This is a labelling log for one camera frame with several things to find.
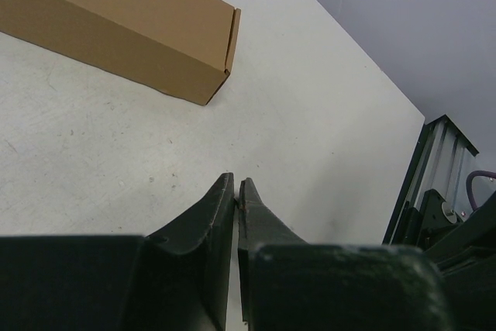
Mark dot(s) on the aluminium table frame rail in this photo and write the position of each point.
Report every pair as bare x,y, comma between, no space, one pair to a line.
430,176

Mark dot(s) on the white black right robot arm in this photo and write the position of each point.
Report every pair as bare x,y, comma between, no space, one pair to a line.
463,252

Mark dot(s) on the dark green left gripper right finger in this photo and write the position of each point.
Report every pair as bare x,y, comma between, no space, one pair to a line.
289,284

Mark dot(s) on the brown folded cardboard box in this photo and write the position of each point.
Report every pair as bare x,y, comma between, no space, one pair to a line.
182,48

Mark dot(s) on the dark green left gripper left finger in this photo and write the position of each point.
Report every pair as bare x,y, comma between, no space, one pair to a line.
177,278

